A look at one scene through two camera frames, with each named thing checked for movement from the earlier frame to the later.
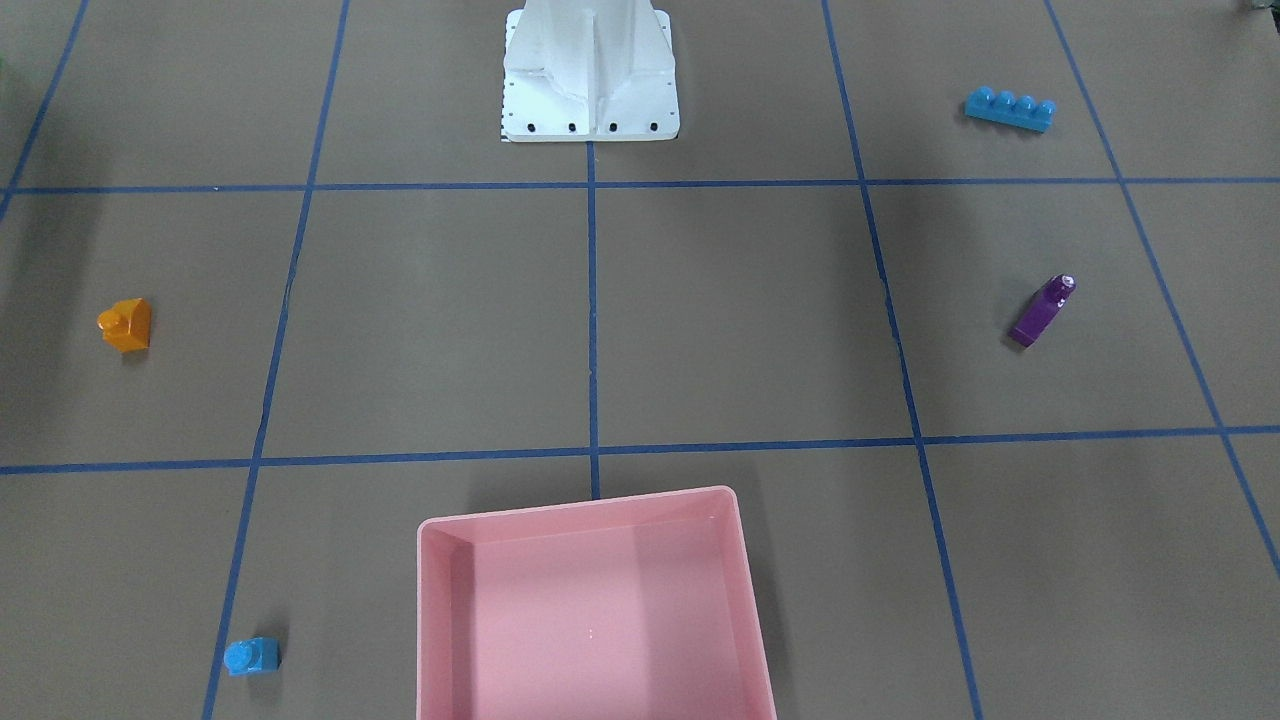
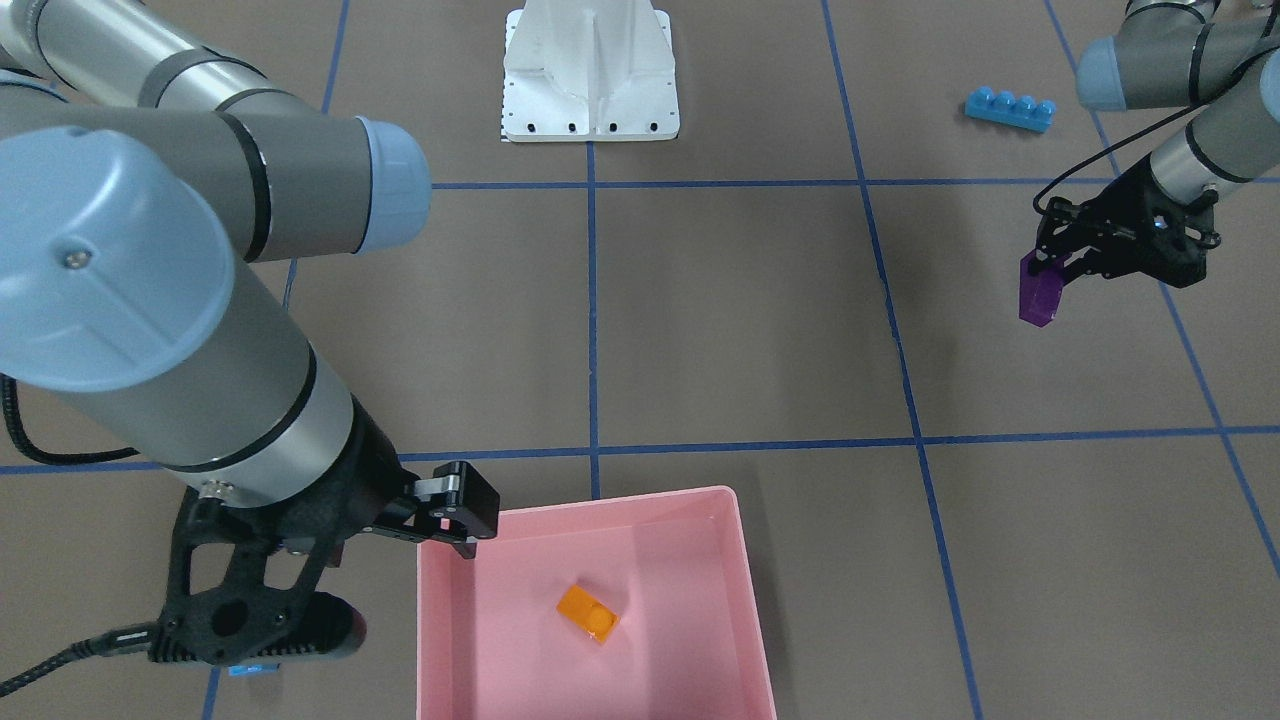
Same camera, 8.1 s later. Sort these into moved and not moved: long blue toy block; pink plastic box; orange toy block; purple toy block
Moved: orange toy block; purple toy block
Not moved: pink plastic box; long blue toy block
